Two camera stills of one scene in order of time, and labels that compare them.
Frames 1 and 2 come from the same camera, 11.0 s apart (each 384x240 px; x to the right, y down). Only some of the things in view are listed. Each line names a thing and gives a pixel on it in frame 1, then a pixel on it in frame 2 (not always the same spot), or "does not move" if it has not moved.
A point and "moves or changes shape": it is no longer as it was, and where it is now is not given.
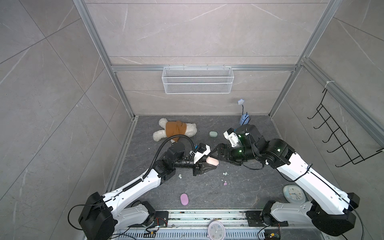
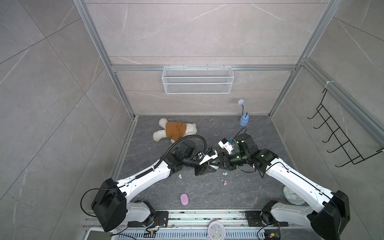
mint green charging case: x=213 y=134 moves or changes shape
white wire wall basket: x=197 y=80 does not move
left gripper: x=200 y=168 does not move
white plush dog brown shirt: x=172 y=128 does not move
